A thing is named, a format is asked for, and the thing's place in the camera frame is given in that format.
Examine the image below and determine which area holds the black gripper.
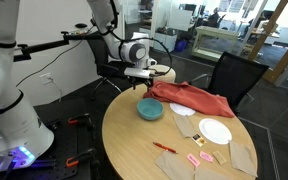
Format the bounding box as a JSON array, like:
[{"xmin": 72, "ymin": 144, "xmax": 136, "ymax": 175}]
[{"xmin": 127, "ymin": 75, "xmax": 156, "ymax": 93}]

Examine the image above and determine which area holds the teal bowl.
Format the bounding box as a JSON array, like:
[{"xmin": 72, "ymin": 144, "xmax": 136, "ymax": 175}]
[{"xmin": 136, "ymin": 97, "xmax": 165, "ymax": 122}]

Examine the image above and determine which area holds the white plate under cloth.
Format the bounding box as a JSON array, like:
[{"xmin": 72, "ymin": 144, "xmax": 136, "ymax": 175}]
[{"xmin": 169, "ymin": 102, "xmax": 197, "ymax": 117}]

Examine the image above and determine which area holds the orange cloth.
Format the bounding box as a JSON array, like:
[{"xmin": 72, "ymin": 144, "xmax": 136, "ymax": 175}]
[{"xmin": 142, "ymin": 80, "xmax": 236, "ymax": 119}]

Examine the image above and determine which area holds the cream round stool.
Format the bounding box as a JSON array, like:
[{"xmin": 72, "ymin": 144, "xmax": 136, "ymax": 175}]
[{"xmin": 150, "ymin": 64, "xmax": 177, "ymax": 85}]

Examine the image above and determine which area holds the black office chair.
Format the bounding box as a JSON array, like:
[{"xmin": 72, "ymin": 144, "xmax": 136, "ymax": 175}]
[{"xmin": 84, "ymin": 31, "xmax": 136, "ymax": 99}]

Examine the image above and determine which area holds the blue bin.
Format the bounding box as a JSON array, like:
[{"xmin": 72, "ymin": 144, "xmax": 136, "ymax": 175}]
[{"xmin": 174, "ymin": 39, "xmax": 189, "ymax": 54}]

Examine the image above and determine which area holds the red pen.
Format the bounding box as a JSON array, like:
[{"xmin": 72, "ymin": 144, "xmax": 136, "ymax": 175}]
[{"xmin": 152, "ymin": 141, "xmax": 179, "ymax": 155}]

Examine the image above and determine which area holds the black and yellow packet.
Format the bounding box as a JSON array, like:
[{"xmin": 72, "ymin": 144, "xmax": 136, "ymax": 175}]
[{"xmin": 192, "ymin": 133, "xmax": 207, "ymax": 148}]

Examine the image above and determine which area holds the white round plate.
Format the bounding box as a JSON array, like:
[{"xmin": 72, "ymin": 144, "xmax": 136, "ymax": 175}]
[{"xmin": 198, "ymin": 118, "xmax": 233, "ymax": 146}]

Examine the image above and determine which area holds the white and green bench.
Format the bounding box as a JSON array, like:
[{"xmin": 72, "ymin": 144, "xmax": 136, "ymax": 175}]
[{"xmin": 190, "ymin": 25, "xmax": 242, "ymax": 63}]

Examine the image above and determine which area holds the pink packet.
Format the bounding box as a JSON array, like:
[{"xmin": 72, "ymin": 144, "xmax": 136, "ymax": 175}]
[
  {"xmin": 199, "ymin": 150, "xmax": 214, "ymax": 164},
  {"xmin": 186, "ymin": 152, "xmax": 201, "ymax": 168}
]

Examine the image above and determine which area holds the black mesh chair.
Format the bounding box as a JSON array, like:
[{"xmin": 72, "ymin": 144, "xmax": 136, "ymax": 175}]
[{"xmin": 188, "ymin": 51, "xmax": 270, "ymax": 115}]

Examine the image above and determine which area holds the seated person in background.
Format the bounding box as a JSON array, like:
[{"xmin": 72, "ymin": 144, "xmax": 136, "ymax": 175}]
[{"xmin": 207, "ymin": 6, "xmax": 226, "ymax": 29}]

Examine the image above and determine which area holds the tan packet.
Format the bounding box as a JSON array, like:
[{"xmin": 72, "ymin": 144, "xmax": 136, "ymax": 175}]
[{"xmin": 211, "ymin": 150, "xmax": 229, "ymax": 166}]

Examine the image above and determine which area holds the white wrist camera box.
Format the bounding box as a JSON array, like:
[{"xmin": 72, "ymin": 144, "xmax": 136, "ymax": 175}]
[{"xmin": 123, "ymin": 67, "xmax": 153, "ymax": 80}]

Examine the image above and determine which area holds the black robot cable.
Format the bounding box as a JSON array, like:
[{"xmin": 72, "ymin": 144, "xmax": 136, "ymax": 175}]
[{"xmin": 109, "ymin": 9, "xmax": 174, "ymax": 78}]

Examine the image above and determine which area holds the orange handled clamp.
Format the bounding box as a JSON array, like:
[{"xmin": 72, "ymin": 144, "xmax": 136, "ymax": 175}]
[
  {"xmin": 66, "ymin": 112, "xmax": 96, "ymax": 130},
  {"xmin": 65, "ymin": 147, "xmax": 97, "ymax": 168}
]

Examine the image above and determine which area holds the black power cable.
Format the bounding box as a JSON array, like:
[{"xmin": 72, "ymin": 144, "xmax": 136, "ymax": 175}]
[{"xmin": 15, "ymin": 25, "xmax": 96, "ymax": 88}]

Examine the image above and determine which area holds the white wall outlet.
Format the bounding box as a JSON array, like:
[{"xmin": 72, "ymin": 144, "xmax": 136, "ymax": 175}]
[{"xmin": 39, "ymin": 72, "xmax": 54, "ymax": 85}]

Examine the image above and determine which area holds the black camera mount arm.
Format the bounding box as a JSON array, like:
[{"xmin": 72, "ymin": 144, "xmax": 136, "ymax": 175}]
[{"xmin": 13, "ymin": 29, "xmax": 106, "ymax": 63}]

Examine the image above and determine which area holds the wooden post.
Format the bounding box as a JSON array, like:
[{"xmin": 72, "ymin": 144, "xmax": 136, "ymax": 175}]
[{"xmin": 248, "ymin": 0, "xmax": 288, "ymax": 62}]

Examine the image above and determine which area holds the wooden door frame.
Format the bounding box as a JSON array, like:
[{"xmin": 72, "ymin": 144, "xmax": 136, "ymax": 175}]
[{"xmin": 262, "ymin": 28, "xmax": 288, "ymax": 85}]

